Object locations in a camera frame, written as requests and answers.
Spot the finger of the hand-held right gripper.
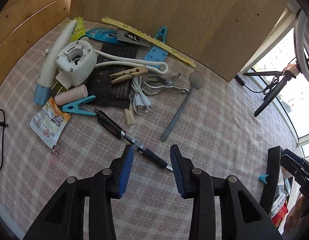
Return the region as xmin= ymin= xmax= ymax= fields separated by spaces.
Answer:
xmin=280 ymin=149 xmax=309 ymax=180

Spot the wooden clothespin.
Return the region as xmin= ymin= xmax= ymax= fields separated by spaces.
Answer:
xmin=109 ymin=65 xmax=148 ymax=84

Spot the white plug-in device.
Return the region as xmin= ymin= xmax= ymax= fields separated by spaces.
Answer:
xmin=51 ymin=41 xmax=169 ymax=90

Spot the black charger cable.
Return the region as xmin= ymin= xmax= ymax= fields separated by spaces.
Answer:
xmin=0 ymin=109 xmax=7 ymax=171

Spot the black wet wipes pack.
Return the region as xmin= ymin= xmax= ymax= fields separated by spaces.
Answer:
xmin=87 ymin=44 xmax=138 ymax=109

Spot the white snack sachet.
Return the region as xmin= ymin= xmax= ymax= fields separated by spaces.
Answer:
xmin=29 ymin=97 xmax=71 ymax=150

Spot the metal spring clamp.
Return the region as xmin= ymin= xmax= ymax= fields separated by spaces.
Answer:
xmin=142 ymin=73 xmax=189 ymax=97

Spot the pink checked tablecloth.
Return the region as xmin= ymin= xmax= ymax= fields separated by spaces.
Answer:
xmin=0 ymin=17 xmax=309 ymax=240

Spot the large wooden board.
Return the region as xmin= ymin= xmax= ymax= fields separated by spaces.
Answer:
xmin=69 ymin=0 xmax=294 ymax=82

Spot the dark grey sachet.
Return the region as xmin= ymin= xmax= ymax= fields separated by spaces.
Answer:
xmin=117 ymin=29 xmax=151 ymax=47

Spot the black ring light cable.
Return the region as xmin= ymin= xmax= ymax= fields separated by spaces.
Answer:
xmin=236 ymin=74 xmax=285 ymax=95

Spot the grey metal spoon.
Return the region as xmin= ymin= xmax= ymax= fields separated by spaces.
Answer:
xmin=161 ymin=71 xmax=205 ymax=142

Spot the yellow shuttlecock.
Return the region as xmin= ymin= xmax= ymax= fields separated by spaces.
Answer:
xmin=69 ymin=17 xmax=85 ymax=43

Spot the teal plastic clothespin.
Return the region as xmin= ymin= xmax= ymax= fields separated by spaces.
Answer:
xmin=62 ymin=95 xmax=97 ymax=116

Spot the pine plank panel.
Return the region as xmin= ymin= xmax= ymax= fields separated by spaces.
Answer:
xmin=0 ymin=0 xmax=75 ymax=95

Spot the pink cylinder roll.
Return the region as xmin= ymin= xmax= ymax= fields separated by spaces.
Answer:
xmin=54 ymin=84 xmax=88 ymax=106

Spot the blue foil packet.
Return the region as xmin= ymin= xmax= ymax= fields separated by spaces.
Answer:
xmin=85 ymin=27 xmax=127 ymax=46

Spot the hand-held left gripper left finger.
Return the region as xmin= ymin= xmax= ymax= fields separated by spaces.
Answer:
xmin=23 ymin=144 xmax=135 ymax=240

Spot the white usb cable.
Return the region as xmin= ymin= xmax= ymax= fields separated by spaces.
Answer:
xmin=131 ymin=76 xmax=153 ymax=115

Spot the black container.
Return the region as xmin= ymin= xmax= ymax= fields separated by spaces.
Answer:
xmin=260 ymin=146 xmax=295 ymax=228

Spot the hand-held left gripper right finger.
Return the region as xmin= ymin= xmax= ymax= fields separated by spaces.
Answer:
xmin=170 ymin=144 xmax=282 ymax=240

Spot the white sunscreen tube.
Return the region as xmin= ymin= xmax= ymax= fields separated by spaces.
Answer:
xmin=34 ymin=20 xmax=77 ymax=104

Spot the blue plastic clothespin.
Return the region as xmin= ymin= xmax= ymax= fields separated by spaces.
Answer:
xmin=152 ymin=26 xmax=168 ymax=43

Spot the yellow paper strip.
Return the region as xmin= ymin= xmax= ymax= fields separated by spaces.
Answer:
xmin=101 ymin=17 xmax=196 ymax=67

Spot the small beige clip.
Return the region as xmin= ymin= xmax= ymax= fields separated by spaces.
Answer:
xmin=124 ymin=106 xmax=135 ymax=126

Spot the black gel pen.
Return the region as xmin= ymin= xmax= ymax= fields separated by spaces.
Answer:
xmin=93 ymin=107 xmax=174 ymax=173

